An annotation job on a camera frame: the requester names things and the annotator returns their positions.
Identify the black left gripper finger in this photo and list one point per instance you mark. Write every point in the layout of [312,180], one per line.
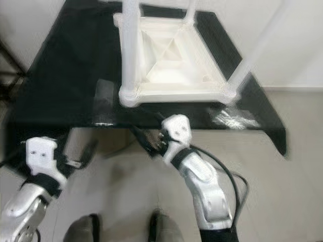
[91,151]

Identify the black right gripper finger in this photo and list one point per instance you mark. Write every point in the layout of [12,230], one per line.
[160,122]
[144,138]

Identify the white plastic table leg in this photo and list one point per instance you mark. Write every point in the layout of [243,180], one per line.
[192,11]
[257,50]
[130,50]
[145,50]

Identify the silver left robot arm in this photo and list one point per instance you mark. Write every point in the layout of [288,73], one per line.
[28,206]

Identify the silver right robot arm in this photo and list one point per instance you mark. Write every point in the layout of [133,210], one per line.
[207,191]

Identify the white plastic children table top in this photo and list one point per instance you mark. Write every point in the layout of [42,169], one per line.
[176,89]

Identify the clear plastic tape piece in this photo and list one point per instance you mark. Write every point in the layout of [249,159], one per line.
[105,103]
[234,119]

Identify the grey robot left leg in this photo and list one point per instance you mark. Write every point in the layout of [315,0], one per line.
[81,229]

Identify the black tablecloth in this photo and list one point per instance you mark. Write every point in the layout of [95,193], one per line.
[70,70]

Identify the black metal folding rack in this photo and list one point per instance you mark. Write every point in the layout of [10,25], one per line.
[10,75]

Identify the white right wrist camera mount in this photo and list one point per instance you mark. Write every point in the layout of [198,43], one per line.
[176,130]

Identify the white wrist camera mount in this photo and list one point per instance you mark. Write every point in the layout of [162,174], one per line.
[41,156]
[176,130]

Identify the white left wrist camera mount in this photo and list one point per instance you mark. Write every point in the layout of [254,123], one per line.
[41,156]

